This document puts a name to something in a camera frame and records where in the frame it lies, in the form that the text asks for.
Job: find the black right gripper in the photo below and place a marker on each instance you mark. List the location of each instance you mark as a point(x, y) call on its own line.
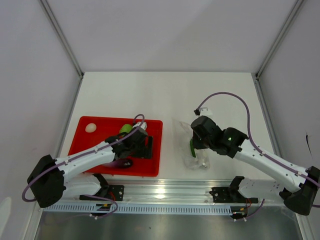
point(196, 144)

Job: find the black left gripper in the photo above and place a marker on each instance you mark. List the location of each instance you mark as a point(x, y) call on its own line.
point(145, 152)

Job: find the green chili pepper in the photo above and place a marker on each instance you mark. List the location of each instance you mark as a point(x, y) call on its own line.
point(192, 149)

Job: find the clear zip top bag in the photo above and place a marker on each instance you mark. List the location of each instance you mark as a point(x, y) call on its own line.
point(184, 148)

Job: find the light green round vegetable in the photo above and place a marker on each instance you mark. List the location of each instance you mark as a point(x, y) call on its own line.
point(126, 128)

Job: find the purple eggplant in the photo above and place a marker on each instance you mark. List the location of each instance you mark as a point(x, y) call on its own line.
point(119, 164)

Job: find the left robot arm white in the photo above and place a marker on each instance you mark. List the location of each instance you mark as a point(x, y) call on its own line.
point(52, 179)

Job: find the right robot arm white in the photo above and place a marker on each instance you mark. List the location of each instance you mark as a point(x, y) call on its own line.
point(296, 186)

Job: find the red plastic tray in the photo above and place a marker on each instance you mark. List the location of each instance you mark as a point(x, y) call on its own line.
point(110, 126)

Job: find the white egg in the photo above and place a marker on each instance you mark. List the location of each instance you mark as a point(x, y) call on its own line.
point(90, 128)

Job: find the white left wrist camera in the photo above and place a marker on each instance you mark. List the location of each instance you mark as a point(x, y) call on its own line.
point(142, 125)

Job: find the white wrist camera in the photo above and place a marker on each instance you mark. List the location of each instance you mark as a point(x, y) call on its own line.
point(205, 111)
point(142, 125)

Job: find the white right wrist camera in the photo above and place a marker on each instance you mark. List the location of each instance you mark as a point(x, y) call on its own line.
point(205, 111)

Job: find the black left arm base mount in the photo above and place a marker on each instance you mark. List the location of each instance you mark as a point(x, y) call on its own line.
point(110, 190)

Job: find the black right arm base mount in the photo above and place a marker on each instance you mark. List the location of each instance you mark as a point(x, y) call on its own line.
point(231, 194)

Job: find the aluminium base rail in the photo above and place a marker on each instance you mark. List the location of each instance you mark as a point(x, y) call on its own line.
point(148, 191)

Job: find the aluminium corner post right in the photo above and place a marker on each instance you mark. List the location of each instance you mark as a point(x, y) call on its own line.
point(284, 30)

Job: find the aluminium corner post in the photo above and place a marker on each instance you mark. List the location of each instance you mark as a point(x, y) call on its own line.
point(49, 13)
point(284, 30)

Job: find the white slotted cable duct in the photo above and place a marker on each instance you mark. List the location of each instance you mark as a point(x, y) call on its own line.
point(130, 208)

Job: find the aluminium corner post left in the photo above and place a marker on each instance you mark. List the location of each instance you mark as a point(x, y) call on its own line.
point(49, 13)

